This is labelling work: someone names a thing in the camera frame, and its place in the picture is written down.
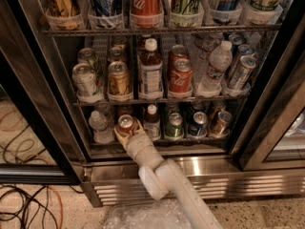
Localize stainless steel fridge grille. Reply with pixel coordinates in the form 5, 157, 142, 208
81, 156, 305, 207

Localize clear plastic bag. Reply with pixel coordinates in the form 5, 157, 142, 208
103, 197, 214, 229

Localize gold can middle front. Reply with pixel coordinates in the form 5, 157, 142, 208
108, 61, 132, 102

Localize red bull can top shelf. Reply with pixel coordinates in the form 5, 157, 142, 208
206, 0, 245, 26

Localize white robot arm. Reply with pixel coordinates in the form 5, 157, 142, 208
114, 114, 223, 229

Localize blue soda can bottom shelf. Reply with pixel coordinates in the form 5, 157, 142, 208
188, 112, 208, 137

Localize red coke can middle rear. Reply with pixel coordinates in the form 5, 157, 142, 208
168, 45, 189, 68

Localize silver slim can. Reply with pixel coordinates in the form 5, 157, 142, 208
227, 44, 254, 79
228, 55, 257, 90

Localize white green can middle rear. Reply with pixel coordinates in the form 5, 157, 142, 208
77, 48, 98, 71

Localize brown soda can bottom shelf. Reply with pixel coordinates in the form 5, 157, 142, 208
210, 111, 233, 138

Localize brown tea bottle shelf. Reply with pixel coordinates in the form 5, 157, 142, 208
139, 38, 163, 99
143, 104, 161, 141

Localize middle wire shelf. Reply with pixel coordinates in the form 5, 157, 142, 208
73, 94, 248, 107

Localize brown tea bottle middle shelf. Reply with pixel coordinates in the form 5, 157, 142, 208
139, 38, 163, 99

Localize top wire shelf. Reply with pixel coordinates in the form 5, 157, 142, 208
42, 24, 282, 37

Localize green soda can bottom shelf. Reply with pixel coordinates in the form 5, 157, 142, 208
165, 113, 184, 140

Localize right glass fridge door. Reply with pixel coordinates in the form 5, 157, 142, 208
236, 15, 305, 171

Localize clear water bottle middle shelf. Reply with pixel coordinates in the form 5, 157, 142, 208
196, 40, 233, 97

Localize clear water bottle shelf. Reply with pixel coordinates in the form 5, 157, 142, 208
196, 40, 233, 97
89, 111, 114, 144

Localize glass fridge door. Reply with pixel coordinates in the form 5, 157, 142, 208
0, 0, 88, 184
236, 15, 305, 171

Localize red coke can front bottom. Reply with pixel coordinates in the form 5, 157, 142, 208
117, 114, 136, 135

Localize red coke can rear bottom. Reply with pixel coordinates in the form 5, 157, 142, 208
117, 105, 133, 116

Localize wire shelf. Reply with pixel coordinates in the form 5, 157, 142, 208
42, 24, 282, 37
73, 94, 248, 107

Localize white green can middle front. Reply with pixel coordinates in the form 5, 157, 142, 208
72, 63, 104, 103

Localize red coke can top shelf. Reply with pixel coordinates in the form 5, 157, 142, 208
130, 0, 163, 28

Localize blue white can top shelf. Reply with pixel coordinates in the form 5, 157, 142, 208
89, 0, 124, 30

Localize gold can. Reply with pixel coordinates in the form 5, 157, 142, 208
107, 47, 127, 64
108, 61, 132, 102

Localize clear water bottle bottom shelf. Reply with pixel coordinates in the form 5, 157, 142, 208
89, 111, 114, 144

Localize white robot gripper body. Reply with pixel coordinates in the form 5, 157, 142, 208
125, 134, 156, 160

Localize left glass fridge door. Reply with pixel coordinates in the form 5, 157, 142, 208
0, 0, 88, 184

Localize black and orange floor cables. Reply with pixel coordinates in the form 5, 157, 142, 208
0, 183, 84, 229

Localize yellow can top shelf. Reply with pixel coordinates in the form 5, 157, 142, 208
46, 0, 86, 31

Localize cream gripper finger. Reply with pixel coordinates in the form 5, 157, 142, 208
134, 119, 146, 135
114, 127, 131, 148

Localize red coke can middle front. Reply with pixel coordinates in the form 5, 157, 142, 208
169, 58, 193, 98

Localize silver slim can middle front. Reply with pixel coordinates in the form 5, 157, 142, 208
228, 55, 257, 90

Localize brown tea bottle bottom shelf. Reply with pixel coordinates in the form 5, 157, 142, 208
143, 104, 161, 141

